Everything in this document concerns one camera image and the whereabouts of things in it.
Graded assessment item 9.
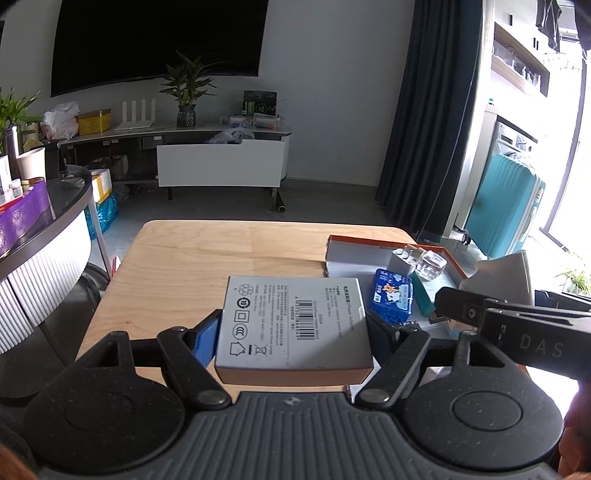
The white and blue carton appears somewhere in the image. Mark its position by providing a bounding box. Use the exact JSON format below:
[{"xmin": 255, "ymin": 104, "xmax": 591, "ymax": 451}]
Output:
[{"xmin": 0, "ymin": 154, "xmax": 12, "ymax": 204}]

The hanging dark garment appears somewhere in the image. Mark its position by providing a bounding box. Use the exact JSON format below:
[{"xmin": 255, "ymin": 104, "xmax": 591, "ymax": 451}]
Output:
[{"xmin": 536, "ymin": 0, "xmax": 561, "ymax": 51}]

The small green plant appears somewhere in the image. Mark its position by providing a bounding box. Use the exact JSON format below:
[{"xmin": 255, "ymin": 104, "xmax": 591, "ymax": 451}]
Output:
[{"xmin": 554, "ymin": 258, "xmax": 591, "ymax": 296}]

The blue plastic bag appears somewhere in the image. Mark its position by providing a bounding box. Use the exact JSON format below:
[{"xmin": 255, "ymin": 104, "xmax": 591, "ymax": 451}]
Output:
[{"xmin": 85, "ymin": 189, "xmax": 122, "ymax": 241}]

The green printed box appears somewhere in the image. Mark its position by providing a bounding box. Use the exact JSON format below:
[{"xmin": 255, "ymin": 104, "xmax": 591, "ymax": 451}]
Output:
[{"xmin": 242, "ymin": 90, "xmax": 279, "ymax": 116}]

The purple box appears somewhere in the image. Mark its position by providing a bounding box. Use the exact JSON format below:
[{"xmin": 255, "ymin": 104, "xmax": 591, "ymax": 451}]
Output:
[{"xmin": 0, "ymin": 180, "xmax": 51, "ymax": 259}]

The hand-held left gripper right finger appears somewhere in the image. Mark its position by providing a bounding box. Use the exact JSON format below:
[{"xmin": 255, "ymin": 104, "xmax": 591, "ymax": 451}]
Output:
[{"xmin": 355, "ymin": 310, "xmax": 509, "ymax": 411}]

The white console drawer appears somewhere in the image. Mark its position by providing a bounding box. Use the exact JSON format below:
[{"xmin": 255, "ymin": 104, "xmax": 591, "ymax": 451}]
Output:
[{"xmin": 156, "ymin": 137, "xmax": 291, "ymax": 190}]

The white router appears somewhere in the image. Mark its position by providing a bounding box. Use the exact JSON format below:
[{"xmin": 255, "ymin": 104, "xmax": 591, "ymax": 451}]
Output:
[{"xmin": 114, "ymin": 99, "xmax": 156, "ymax": 131}]

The wall shelf with glassware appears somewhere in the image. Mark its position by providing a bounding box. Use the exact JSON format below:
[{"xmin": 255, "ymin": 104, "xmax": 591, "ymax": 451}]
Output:
[{"xmin": 489, "ymin": 21, "xmax": 552, "ymax": 97}]

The round ribbed coffee table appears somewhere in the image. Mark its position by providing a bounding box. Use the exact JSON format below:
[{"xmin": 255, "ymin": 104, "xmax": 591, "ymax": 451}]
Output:
[{"xmin": 0, "ymin": 164, "xmax": 114, "ymax": 402}]

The dark curtain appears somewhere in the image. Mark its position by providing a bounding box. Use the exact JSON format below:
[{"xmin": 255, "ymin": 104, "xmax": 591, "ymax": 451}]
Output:
[{"xmin": 375, "ymin": 0, "xmax": 485, "ymax": 236}]

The potted plant in dark vase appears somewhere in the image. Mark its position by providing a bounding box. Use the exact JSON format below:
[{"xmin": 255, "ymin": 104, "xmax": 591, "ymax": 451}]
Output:
[{"xmin": 159, "ymin": 51, "xmax": 220, "ymax": 127}]

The white power adapter box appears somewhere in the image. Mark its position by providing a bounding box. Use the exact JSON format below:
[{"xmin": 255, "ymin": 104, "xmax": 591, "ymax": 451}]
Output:
[{"xmin": 213, "ymin": 275, "xmax": 376, "ymax": 385}]

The pale crumpled cloth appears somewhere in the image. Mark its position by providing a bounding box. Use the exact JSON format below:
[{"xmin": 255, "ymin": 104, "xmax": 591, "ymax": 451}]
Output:
[{"xmin": 205, "ymin": 128, "xmax": 256, "ymax": 145}]

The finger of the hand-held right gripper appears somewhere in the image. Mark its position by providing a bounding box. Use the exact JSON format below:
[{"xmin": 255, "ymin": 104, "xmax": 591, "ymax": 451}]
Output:
[
  {"xmin": 434, "ymin": 286, "xmax": 591, "ymax": 385},
  {"xmin": 534, "ymin": 290, "xmax": 591, "ymax": 313}
]

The white television console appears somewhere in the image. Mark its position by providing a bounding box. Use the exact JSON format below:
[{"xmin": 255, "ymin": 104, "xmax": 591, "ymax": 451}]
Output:
[{"xmin": 60, "ymin": 117, "xmax": 294, "ymax": 213}]

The orange cardboard box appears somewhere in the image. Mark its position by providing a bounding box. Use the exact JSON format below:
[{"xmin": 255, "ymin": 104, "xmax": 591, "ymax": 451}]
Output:
[{"xmin": 324, "ymin": 234, "xmax": 476, "ymax": 384}]

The cardboard box with yellow print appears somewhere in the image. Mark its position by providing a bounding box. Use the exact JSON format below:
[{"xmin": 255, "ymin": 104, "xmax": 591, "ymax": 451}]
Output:
[{"xmin": 90, "ymin": 168, "xmax": 114, "ymax": 204}]

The person's right hand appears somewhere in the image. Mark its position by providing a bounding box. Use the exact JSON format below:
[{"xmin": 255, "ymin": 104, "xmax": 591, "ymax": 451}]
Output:
[{"xmin": 558, "ymin": 381, "xmax": 591, "ymax": 480}]

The teal paper box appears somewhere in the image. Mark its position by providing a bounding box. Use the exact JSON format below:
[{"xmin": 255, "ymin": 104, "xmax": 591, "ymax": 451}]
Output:
[{"xmin": 412, "ymin": 271, "xmax": 437, "ymax": 319}]

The white washing machine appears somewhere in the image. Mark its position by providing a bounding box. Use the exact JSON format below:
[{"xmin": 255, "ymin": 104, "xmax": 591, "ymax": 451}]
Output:
[{"xmin": 492, "ymin": 115, "xmax": 539, "ymax": 162}]

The clear plastic case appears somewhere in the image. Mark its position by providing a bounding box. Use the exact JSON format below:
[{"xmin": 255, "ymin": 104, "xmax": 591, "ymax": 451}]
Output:
[{"xmin": 221, "ymin": 113, "xmax": 287, "ymax": 130}]

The teal suitcase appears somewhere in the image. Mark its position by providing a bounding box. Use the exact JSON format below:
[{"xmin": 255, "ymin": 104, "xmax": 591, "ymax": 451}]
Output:
[{"xmin": 464, "ymin": 154, "xmax": 546, "ymax": 260}]

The clear liquid bottle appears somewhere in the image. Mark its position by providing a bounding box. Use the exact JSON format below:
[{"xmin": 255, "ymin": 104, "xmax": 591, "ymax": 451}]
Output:
[{"xmin": 417, "ymin": 251, "xmax": 448, "ymax": 281}]

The steel bottle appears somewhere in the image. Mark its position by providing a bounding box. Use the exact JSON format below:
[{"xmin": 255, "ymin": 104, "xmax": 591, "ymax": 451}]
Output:
[{"xmin": 4, "ymin": 127, "xmax": 21, "ymax": 169}]

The white plug-in heater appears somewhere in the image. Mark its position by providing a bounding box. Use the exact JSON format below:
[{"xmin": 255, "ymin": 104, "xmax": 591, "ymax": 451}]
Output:
[{"xmin": 459, "ymin": 250, "xmax": 536, "ymax": 308}]

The white plastic bag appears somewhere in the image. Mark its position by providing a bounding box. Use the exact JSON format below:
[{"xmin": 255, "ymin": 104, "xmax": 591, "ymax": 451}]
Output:
[{"xmin": 42, "ymin": 102, "xmax": 80, "ymax": 140}]

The white paper cup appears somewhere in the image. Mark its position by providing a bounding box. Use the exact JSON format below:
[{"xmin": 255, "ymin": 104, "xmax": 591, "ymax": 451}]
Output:
[{"xmin": 16, "ymin": 147, "xmax": 47, "ymax": 182}]

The blue floss pick box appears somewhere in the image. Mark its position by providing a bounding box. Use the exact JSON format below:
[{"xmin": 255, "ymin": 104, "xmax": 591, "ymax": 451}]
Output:
[{"xmin": 369, "ymin": 268, "xmax": 413, "ymax": 324}]

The black wall television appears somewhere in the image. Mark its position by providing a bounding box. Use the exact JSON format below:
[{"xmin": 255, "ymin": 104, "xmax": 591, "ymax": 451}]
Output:
[{"xmin": 50, "ymin": 0, "xmax": 270, "ymax": 97}]

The black appliance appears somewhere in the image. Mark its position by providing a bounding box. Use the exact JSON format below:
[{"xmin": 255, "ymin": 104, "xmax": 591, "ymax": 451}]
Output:
[{"xmin": 45, "ymin": 141, "xmax": 68, "ymax": 178}]

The white cube charger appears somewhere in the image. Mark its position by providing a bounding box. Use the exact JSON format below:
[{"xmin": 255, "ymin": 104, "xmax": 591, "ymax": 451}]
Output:
[{"xmin": 388, "ymin": 247, "xmax": 426, "ymax": 275}]

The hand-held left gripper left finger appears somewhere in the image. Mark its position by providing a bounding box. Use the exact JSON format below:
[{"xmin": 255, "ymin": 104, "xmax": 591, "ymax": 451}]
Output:
[{"xmin": 90, "ymin": 308, "xmax": 232, "ymax": 411}]

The leafy green plant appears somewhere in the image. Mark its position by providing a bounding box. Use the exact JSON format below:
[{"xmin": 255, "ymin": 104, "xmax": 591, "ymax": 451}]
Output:
[{"xmin": 0, "ymin": 88, "xmax": 44, "ymax": 155}]

